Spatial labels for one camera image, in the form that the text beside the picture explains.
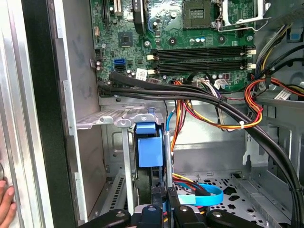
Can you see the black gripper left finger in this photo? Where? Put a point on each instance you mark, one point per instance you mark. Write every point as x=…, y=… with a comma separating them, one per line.
x=147, y=216

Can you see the metal socket cover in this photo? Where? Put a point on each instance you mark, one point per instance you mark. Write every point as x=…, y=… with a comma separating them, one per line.
x=242, y=12

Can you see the white expansion slot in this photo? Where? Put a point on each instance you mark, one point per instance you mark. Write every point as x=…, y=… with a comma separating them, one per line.
x=116, y=6

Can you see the hard disk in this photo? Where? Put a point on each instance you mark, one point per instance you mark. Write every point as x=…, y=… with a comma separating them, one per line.
x=149, y=147

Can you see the black RAM slot pair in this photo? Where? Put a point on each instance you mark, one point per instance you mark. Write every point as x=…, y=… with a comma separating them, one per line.
x=202, y=53
x=202, y=66

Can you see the grey metal drive cage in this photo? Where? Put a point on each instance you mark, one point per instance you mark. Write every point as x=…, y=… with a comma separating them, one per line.
x=280, y=118

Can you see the person's right hand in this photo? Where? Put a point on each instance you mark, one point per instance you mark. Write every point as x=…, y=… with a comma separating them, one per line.
x=7, y=209

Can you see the grey metal disk bay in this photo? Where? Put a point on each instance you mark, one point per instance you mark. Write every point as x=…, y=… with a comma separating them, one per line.
x=126, y=147

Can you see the black PC case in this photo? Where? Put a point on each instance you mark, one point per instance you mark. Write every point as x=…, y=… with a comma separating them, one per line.
x=45, y=107

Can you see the black expansion slot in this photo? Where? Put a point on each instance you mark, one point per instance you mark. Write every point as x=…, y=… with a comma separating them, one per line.
x=106, y=10

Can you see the CPU socket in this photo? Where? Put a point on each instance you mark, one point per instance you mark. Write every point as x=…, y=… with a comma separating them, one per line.
x=196, y=14

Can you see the thin locking lever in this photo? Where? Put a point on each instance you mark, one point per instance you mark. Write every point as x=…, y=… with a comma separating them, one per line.
x=240, y=27

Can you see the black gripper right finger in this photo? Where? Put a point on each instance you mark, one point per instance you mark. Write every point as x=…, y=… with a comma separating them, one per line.
x=187, y=216

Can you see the green motherboard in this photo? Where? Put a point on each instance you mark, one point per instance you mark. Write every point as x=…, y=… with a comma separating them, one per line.
x=166, y=47

